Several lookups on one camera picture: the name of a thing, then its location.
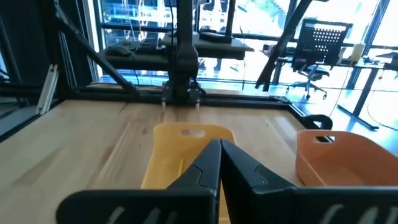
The black diagonal frame strut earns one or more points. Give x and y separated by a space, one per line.
93 53

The yellow pencil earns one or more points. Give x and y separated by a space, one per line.
181 166

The black office desk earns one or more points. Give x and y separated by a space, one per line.
367 90

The black device box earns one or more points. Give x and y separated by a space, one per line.
214 37

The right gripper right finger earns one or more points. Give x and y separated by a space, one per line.
239 174

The white metal bracket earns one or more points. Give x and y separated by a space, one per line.
46 90

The orange plastic bin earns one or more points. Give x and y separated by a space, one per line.
342 168

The black office chair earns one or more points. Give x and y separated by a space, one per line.
323 40

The black computer mouse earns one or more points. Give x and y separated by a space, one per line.
118 51

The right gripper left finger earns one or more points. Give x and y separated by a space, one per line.
205 174

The black slanted pole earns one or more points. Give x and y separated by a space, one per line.
280 49

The pale yellow cup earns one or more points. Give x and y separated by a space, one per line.
357 53

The yellow plastic bin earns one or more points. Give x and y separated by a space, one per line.
168 149

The black arched frame bracket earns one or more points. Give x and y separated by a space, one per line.
317 116

